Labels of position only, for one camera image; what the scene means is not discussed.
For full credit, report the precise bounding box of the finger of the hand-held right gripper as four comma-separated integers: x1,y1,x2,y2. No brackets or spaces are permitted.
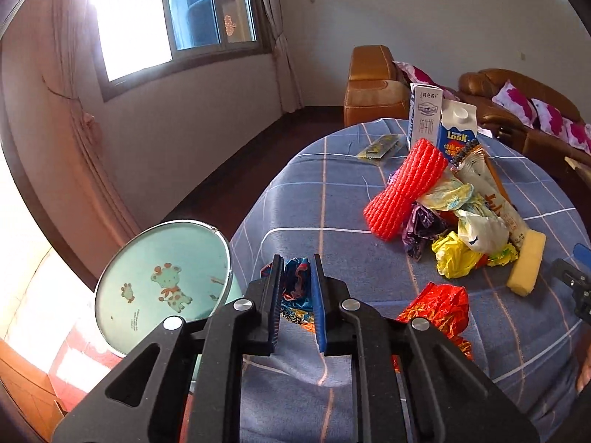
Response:
551,242,591,321

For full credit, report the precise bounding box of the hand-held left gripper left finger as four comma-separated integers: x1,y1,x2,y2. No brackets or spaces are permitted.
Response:
52,254,284,443

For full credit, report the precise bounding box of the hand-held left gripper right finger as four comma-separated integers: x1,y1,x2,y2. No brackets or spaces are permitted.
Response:
310,254,541,443

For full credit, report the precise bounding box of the colourful snack wrapper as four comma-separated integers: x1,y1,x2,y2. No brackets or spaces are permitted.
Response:
261,257,319,333

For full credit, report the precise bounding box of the purple printed plastic bag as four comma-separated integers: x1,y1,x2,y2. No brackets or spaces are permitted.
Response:
401,204,448,261

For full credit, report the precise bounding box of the teal cartoon print trash bin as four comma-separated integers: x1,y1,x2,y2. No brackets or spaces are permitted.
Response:
93,219,232,357

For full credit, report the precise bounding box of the yellow sponge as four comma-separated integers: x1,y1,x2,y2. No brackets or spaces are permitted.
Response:
506,231,547,296

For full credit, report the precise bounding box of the gold foil wrapper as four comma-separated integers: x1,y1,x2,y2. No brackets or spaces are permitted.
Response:
487,242,518,267

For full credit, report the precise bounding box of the white plastic bag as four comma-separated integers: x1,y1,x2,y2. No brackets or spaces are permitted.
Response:
457,210,511,254

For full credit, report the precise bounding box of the blue plaid tablecloth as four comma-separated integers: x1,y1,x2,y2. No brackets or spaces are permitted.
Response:
229,117,591,443

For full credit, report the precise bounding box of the yellow crumpled plastic bag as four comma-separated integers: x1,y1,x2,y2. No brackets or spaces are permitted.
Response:
431,231,490,279

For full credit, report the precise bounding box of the red orange foil wrapper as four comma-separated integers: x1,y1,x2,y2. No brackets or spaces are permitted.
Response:
390,281,475,370

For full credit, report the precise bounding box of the beige snack packet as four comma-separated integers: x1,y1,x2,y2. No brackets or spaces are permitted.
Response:
455,145,532,245

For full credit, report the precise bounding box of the red foam net sleeve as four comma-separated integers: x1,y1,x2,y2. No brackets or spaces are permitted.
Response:
363,138,450,241

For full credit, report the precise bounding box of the pale printed plastic bag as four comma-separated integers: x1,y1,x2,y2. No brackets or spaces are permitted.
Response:
418,180,474,212

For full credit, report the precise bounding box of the small yellow green packet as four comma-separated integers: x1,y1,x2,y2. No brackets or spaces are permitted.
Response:
358,134,402,161

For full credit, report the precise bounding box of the blue and white milk carton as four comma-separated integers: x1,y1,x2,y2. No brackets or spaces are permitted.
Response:
434,100,478,165

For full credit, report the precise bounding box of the tall white carton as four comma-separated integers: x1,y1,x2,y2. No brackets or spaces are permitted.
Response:
407,84,443,153

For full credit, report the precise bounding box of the brown leather armchair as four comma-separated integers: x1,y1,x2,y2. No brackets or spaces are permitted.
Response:
343,45,413,127

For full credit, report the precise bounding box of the brown wooden panel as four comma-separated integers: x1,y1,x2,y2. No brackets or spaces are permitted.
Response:
0,337,63,443

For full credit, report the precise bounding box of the pale pink tied curtain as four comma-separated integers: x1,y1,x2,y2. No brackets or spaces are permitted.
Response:
39,0,141,250

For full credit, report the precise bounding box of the window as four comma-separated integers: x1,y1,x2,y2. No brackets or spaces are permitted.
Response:
95,0,273,102

